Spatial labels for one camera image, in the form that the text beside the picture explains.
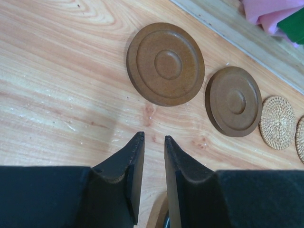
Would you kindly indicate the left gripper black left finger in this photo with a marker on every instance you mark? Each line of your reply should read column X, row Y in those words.
column 104, row 196

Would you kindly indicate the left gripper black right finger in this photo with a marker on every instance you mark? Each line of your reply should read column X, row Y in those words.
column 199, row 197

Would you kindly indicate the brown wooden coaster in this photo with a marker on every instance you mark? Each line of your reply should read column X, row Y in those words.
column 233, row 102
column 165, row 64

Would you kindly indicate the woven rattan coaster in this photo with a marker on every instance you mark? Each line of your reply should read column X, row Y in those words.
column 299, row 139
column 278, row 124

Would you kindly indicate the black plastic tray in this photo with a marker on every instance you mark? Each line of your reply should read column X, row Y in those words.
column 166, row 223

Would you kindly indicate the wooden clothes rack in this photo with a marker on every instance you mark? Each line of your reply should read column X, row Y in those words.
column 226, row 17

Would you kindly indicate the green garment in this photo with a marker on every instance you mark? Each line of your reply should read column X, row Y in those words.
column 293, row 27

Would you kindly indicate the pink shirt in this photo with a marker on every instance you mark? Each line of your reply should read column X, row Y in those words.
column 268, row 13

